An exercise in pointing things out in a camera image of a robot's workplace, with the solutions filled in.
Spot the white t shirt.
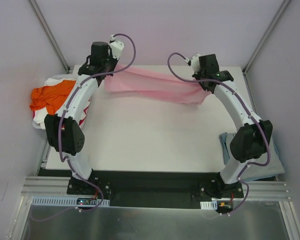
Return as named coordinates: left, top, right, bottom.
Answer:
left=32, top=76, right=91, bottom=130

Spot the left aluminium corner post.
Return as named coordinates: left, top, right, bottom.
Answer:
left=27, top=0, right=71, bottom=73

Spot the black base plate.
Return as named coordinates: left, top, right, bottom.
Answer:
left=66, top=170, right=244, bottom=209

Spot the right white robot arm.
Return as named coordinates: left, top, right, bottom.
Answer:
left=190, top=53, right=273, bottom=198

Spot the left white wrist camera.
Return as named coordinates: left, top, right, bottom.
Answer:
left=109, top=35, right=125, bottom=61

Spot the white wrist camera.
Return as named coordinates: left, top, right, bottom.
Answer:
left=187, top=53, right=201, bottom=74
left=109, top=35, right=125, bottom=61

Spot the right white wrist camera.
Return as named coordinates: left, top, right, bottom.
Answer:
left=187, top=53, right=201, bottom=74

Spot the left slotted cable duct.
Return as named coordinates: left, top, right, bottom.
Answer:
left=32, top=196, right=110, bottom=208

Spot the blue folded t shirt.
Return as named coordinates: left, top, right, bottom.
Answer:
left=219, top=132, right=285, bottom=182

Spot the right aluminium corner post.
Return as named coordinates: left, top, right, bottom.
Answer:
left=241, top=0, right=293, bottom=75

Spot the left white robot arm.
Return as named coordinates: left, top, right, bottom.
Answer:
left=44, top=40, right=124, bottom=195

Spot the grey folded t shirt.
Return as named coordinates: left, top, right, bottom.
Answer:
left=226, top=133, right=286, bottom=181

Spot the right slotted cable duct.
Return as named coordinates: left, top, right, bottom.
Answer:
left=200, top=200, right=218, bottom=210

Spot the aluminium extrusion rail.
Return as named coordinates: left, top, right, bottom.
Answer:
left=22, top=168, right=292, bottom=201

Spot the aluminium corner post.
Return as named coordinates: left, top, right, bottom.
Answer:
left=27, top=0, right=71, bottom=73
left=241, top=0, right=293, bottom=75

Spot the orange t shirt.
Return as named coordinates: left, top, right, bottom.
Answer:
left=29, top=79, right=76, bottom=115

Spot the pink t shirt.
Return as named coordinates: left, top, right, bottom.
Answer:
left=104, top=66, right=210, bottom=105

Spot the slotted cable duct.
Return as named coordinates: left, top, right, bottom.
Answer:
left=32, top=196, right=110, bottom=208
left=200, top=200, right=218, bottom=210

